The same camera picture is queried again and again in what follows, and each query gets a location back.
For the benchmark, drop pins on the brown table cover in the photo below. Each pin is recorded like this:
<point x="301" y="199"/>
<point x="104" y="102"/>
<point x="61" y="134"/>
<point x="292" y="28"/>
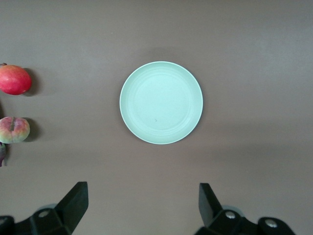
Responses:
<point x="244" y="73"/>

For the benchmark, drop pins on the pink yellow peach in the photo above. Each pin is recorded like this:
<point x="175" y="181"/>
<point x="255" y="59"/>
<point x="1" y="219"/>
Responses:
<point x="14" y="131"/>

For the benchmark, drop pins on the purple eggplant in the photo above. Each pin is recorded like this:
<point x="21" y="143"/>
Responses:
<point x="2" y="154"/>

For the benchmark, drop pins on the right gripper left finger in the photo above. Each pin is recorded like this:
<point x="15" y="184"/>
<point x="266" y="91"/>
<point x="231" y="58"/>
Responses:
<point x="71" y="210"/>

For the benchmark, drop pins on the pale green round plate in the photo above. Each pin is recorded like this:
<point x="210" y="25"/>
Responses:
<point x="161" y="102"/>

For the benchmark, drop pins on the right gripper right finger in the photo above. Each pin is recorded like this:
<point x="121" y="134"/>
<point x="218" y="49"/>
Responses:
<point x="212" y="213"/>

